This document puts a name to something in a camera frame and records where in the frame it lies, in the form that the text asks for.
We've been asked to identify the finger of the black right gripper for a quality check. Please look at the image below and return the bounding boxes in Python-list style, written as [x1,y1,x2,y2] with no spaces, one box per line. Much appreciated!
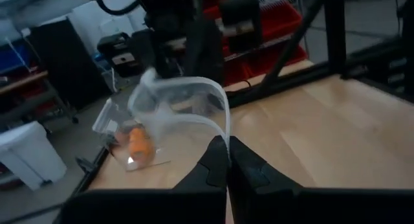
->
[151,39,182,80]
[184,18,226,86]

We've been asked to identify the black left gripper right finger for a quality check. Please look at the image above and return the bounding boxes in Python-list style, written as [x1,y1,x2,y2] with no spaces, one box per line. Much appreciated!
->
[228,136,303,191]

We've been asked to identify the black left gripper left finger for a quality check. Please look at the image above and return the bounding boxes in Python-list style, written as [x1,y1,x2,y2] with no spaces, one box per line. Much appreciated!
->
[173,135,231,190]

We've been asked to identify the orange bandage roll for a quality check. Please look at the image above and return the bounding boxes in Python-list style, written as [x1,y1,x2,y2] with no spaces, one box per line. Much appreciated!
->
[127,126,157,163]

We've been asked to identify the clear zip bag with roll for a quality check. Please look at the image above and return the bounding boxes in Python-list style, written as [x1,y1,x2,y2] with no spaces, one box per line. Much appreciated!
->
[92,97,172,172]

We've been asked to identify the red storage bin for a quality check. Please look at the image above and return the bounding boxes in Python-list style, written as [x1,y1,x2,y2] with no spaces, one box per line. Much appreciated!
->
[203,0,303,45]
[223,44,309,87]

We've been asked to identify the black cabinet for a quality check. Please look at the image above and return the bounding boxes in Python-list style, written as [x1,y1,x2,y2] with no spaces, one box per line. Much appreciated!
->
[28,16,113,111]

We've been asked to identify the cart with wooden shelf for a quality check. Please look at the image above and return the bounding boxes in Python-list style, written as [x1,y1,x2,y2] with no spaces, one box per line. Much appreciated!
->
[0,70,78,128]

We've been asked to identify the blue storage bins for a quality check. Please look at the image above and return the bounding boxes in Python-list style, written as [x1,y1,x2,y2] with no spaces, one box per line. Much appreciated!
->
[0,41,33,75]

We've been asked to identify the white trash bin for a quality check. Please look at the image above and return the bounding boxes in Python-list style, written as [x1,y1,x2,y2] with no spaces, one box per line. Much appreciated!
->
[0,120,68,192]

